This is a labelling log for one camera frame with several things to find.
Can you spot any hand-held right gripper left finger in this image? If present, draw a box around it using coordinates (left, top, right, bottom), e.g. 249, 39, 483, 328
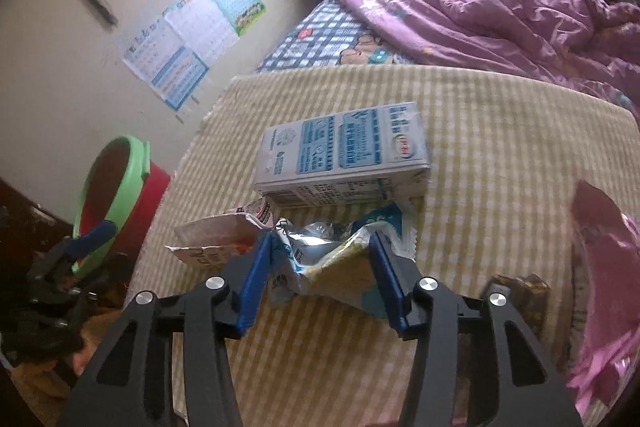
59, 232, 275, 427

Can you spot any plaid cartoon bedsheet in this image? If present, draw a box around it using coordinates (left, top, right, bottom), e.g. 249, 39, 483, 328
256, 0, 401, 72

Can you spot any dark wooden door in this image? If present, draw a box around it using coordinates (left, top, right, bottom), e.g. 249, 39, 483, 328
0, 177, 76, 258

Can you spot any white crumpled wrapper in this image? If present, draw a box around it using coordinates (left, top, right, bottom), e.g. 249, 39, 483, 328
165, 197, 278, 270

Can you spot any red bin with green rim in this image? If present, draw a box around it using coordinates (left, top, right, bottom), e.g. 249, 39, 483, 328
70, 134, 172, 278

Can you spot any blue wall poster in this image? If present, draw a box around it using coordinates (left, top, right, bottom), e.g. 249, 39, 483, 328
122, 19, 210, 112

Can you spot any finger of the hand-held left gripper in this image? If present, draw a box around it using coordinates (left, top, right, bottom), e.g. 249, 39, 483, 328
75, 221, 117, 258

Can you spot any purple quilt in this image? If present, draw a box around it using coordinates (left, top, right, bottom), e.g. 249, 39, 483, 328
335, 0, 640, 118

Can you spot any pink foil wrapper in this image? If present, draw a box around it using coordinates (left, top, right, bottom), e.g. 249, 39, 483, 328
565, 179, 640, 414

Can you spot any brown wrapper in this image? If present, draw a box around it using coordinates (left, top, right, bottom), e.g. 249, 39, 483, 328
482, 273, 551, 348

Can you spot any white and blue milk carton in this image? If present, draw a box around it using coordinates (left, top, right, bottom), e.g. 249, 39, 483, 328
251, 102, 432, 208

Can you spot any white and blue foil wrapper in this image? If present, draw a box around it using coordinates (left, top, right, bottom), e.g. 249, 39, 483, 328
267, 202, 416, 313

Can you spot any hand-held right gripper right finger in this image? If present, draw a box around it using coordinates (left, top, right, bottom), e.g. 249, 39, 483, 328
367, 234, 583, 427

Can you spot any white wall poster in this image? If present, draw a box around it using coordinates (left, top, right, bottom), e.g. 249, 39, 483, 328
162, 0, 238, 58

